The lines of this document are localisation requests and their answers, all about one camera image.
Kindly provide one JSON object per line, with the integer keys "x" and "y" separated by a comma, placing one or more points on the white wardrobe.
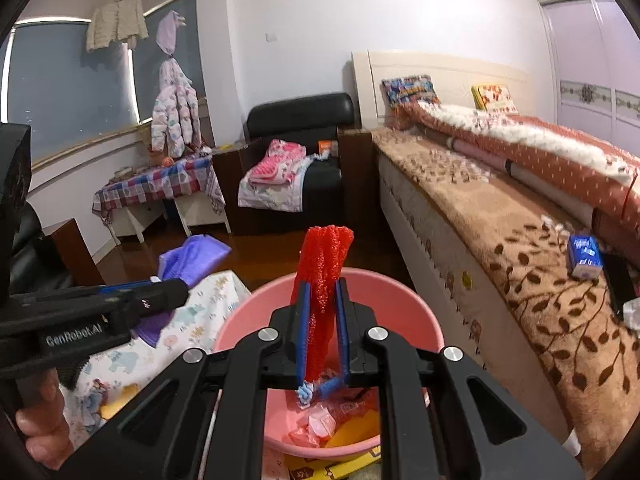
{"x": 580, "y": 50}

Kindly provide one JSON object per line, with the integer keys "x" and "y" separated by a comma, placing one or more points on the black phone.
{"x": 617, "y": 280}

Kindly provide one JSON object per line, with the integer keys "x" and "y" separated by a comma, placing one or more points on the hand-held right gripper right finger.
{"x": 342, "y": 330}

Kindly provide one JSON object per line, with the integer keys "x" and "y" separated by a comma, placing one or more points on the pink folded blanket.
{"x": 277, "y": 160}

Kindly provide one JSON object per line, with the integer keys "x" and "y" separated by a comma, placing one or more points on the white floral cloth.
{"x": 270, "y": 195}

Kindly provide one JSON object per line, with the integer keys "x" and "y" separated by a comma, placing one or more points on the white low table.
{"x": 195, "y": 210}

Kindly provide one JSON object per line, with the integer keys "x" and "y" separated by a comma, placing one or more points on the brown leaf blanket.
{"x": 500, "y": 240}

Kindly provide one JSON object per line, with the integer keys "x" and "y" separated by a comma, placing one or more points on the white bed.
{"x": 440, "y": 67}

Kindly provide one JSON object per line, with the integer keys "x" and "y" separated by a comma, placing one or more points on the colourful cartoon pillow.
{"x": 410, "y": 92}

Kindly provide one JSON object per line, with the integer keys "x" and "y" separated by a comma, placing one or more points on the clear plastic wrapper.
{"x": 350, "y": 407}

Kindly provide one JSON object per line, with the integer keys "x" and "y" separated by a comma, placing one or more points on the yellow floral pillow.
{"x": 492, "y": 97}

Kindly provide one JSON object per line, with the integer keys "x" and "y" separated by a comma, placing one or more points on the grey window blind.
{"x": 192, "y": 35}
{"x": 65, "y": 95}

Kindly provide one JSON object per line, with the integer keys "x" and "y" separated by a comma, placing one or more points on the clear plastic bag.
{"x": 632, "y": 312}

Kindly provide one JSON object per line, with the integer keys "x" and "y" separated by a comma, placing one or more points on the orange plastic bag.
{"x": 302, "y": 437}

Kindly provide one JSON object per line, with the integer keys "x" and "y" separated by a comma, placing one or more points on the person's left hand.
{"x": 45, "y": 425}

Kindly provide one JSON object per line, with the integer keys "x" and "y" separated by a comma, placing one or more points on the cream hanging jacket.
{"x": 117, "y": 20}

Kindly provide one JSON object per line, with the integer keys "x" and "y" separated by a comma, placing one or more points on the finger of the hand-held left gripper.
{"x": 160, "y": 297}
{"x": 130, "y": 288}

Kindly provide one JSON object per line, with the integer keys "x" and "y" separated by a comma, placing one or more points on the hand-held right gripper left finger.
{"x": 302, "y": 330}

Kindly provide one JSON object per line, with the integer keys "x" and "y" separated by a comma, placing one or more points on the pink puffer jacket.
{"x": 175, "y": 110}

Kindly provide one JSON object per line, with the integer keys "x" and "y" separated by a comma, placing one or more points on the small orange box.
{"x": 326, "y": 147}

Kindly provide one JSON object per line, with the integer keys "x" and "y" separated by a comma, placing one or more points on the yellow black cardboard box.
{"x": 310, "y": 470}

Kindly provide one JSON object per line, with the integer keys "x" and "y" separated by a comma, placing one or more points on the purple hooded jacket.
{"x": 167, "y": 35}

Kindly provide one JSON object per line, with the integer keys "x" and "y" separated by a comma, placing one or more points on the blue tissue pack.
{"x": 584, "y": 257}

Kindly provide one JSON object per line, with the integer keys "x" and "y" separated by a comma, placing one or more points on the black leather armchair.
{"x": 300, "y": 110}

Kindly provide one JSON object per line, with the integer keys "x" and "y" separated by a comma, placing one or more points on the red dotted quilt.
{"x": 550, "y": 160}

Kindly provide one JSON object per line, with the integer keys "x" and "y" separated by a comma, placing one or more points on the checkered tablecloth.
{"x": 150, "y": 180}

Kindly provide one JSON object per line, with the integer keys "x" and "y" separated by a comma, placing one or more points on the pink plastic basin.
{"x": 240, "y": 320}

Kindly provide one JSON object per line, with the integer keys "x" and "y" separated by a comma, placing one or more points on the blue foam net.
{"x": 327, "y": 389}

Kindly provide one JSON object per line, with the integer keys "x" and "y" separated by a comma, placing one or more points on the black leather sofa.
{"x": 35, "y": 265}

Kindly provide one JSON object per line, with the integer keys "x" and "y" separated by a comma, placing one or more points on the purple cloth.
{"x": 200, "y": 260}

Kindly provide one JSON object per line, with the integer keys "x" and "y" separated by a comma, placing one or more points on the yellow black wrapper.
{"x": 360, "y": 430}

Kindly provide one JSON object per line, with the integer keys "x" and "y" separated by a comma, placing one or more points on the brown wooden side table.
{"x": 70, "y": 245}

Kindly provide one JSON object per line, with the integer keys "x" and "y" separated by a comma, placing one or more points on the red foam net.
{"x": 322, "y": 270}

